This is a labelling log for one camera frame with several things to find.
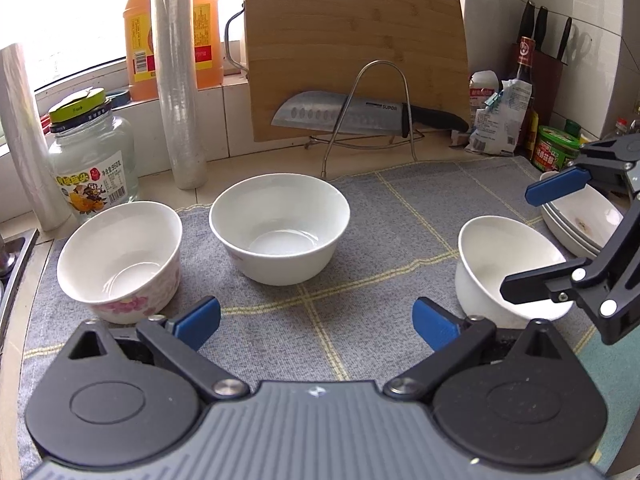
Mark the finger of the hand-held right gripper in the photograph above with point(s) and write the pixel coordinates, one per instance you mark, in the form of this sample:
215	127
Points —
557	187
535	285

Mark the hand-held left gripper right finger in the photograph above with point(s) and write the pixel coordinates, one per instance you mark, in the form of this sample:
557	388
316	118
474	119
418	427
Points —
435	325

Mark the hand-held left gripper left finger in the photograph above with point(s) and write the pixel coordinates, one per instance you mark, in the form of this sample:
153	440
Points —
197	322

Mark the white plate with stained centre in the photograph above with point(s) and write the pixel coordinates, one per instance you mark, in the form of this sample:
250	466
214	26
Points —
595	215

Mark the white floral plate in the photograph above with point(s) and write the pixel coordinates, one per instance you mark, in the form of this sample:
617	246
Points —
559	242
562	237

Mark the white bowl with faint flowers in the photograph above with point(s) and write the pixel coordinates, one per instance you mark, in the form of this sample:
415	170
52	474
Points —
480	260

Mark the white bowl with pink flowers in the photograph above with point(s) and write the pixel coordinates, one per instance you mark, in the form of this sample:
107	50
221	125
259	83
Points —
115	255

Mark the plain white bowl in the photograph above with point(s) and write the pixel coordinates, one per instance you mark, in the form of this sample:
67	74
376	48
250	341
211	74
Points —
280	225

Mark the green capped bottle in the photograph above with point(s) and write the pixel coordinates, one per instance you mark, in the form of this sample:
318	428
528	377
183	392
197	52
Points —
572	126

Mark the white salt bag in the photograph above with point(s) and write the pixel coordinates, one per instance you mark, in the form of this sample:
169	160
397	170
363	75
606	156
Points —
500	125

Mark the grey bottle with red cap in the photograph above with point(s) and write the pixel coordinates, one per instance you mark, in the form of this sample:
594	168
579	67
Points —
620	127

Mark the dark red knife block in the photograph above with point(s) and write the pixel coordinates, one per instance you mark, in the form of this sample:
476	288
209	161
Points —
547	80

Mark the teal bag clip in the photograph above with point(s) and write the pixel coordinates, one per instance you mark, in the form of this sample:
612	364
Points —
492	101

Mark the grey and teal checked towel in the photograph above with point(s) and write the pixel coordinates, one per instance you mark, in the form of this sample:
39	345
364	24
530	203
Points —
390	220

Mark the red and white bag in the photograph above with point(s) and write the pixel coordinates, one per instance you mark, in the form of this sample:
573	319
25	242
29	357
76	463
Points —
480	87

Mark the dark soy sauce bottle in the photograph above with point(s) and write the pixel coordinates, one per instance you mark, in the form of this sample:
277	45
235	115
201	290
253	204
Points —
525	60

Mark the glass jar with green lid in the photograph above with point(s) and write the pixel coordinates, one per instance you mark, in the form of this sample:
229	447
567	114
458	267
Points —
95	170

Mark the steel sink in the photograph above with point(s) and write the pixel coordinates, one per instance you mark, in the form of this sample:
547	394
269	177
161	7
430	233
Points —
22	247

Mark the dark teal round lid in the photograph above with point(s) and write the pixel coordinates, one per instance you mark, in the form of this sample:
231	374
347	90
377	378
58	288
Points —
120	99

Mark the tall plastic wrap roll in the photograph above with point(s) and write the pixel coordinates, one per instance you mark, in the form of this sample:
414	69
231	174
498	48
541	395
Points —
177	85

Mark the bamboo cutting board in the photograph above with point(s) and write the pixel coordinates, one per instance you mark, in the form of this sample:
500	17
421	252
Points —
350	25

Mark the orange cooking oil jug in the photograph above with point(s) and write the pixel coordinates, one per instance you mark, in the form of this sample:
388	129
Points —
140	35

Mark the window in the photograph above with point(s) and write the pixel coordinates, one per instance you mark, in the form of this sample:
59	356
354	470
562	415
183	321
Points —
60	10

